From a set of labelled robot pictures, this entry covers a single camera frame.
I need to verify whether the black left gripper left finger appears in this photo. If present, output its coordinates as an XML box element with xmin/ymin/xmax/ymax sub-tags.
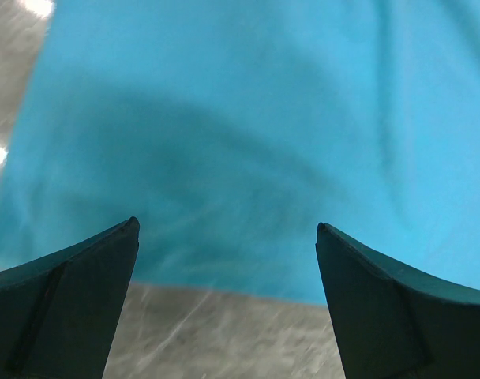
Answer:
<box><xmin>0</xmin><ymin>217</ymin><xmax>140</xmax><ymax>379</ymax></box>

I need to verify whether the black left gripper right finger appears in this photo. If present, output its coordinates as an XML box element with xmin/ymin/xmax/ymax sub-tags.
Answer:
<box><xmin>316</xmin><ymin>223</ymin><xmax>480</xmax><ymax>378</ymax></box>

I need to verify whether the turquoise t shirt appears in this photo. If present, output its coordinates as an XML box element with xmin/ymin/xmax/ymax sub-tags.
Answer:
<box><xmin>0</xmin><ymin>1</ymin><xmax>480</xmax><ymax>304</ymax></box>

